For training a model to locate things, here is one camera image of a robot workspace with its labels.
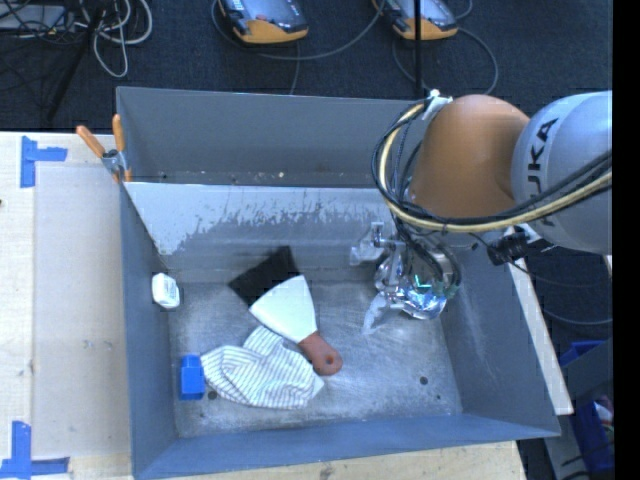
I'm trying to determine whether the pale flat board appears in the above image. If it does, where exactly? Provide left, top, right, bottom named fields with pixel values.
left=30, top=160, right=134, bottom=462

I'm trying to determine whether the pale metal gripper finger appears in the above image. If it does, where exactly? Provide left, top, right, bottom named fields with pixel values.
left=349, top=221, right=399, bottom=267
left=374, top=254, right=404, bottom=300

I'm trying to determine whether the grey metal bin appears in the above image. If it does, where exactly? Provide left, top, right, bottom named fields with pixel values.
left=114, top=86, right=562, bottom=480

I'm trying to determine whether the blue block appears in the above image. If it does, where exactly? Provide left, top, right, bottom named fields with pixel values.
left=178, top=353, right=207, bottom=401

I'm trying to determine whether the small white box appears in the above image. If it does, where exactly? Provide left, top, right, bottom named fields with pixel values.
left=151, top=272, right=181, bottom=310

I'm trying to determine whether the black cylinder on white bracket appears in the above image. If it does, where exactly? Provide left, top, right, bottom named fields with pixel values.
left=484, top=225, right=544, bottom=268

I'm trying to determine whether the clear crumpled plastic piece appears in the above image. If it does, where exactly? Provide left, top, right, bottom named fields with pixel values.
left=361, top=287, right=448, bottom=335

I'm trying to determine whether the scraper with red-brown handle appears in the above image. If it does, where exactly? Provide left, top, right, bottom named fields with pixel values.
left=248, top=274, right=345, bottom=377

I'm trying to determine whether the white striped cloth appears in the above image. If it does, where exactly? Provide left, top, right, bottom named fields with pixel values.
left=199, top=324, right=326, bottom=411

